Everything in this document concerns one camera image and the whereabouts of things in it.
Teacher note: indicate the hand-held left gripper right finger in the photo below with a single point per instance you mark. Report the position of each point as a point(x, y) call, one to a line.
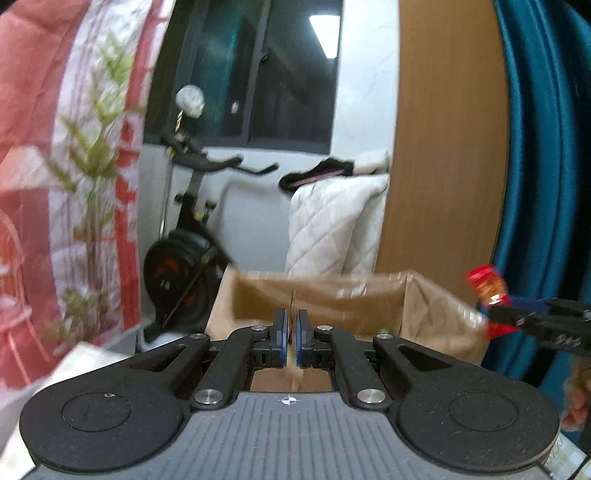
point(302, 337)

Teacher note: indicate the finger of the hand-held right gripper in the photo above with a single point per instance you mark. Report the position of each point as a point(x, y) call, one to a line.
point(563, 308)
point(515, 319)

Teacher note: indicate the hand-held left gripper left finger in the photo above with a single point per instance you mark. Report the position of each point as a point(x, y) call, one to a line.
point(280, 332)

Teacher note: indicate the red snack packet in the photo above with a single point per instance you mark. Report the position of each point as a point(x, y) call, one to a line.
point(485, 284)

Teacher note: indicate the brown cardboard box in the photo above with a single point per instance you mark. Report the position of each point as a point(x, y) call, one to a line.
point(346, 304)

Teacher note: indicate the cardboard box with plastic liner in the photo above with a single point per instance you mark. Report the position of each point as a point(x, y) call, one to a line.
point(443, 318)

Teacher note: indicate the person's right hand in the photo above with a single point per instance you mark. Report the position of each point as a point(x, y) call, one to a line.
point(579, 397)

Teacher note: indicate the black exercise bike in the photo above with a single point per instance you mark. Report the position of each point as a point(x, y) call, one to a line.
point(184, 286)

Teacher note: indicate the white quilted blanket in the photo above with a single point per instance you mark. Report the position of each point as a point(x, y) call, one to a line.
point(323, 221)

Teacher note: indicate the black and pink garment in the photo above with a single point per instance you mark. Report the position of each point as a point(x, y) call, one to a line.
point(318, 168)

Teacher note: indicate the blue curtain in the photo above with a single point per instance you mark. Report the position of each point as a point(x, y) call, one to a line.
point(545, 138)

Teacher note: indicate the checked tablecloth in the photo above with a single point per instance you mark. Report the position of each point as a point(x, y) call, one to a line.
point(87, 353)

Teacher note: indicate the wooden board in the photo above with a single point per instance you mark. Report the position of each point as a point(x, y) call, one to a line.
point(443, 138)

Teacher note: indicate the dark window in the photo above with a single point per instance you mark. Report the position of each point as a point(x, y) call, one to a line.
point(277, 92)

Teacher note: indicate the white plastic bag cover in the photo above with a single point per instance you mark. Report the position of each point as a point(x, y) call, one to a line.
point(190, 100)

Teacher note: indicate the printed backdrop cloth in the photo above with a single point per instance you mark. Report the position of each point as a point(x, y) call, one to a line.
point(37, 138)

